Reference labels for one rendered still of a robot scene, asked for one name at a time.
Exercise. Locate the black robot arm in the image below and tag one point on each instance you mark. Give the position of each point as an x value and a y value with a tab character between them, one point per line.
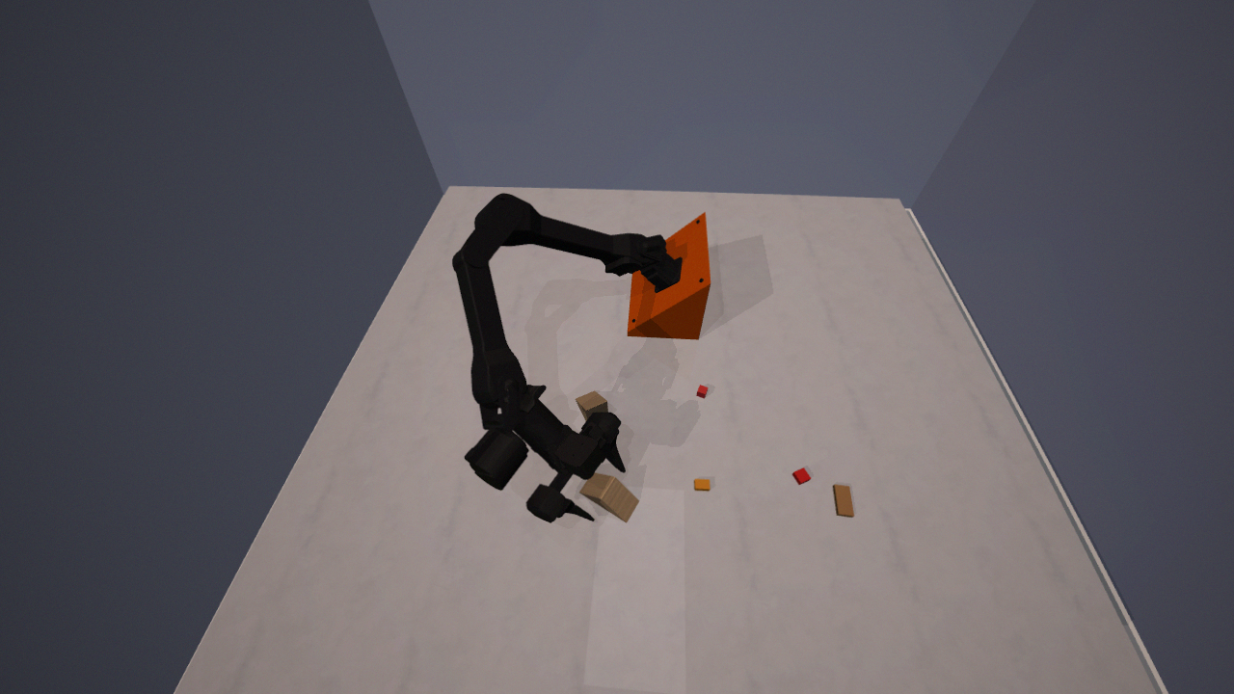
497	377

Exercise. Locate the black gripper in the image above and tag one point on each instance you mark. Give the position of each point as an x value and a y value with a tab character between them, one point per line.
547	502

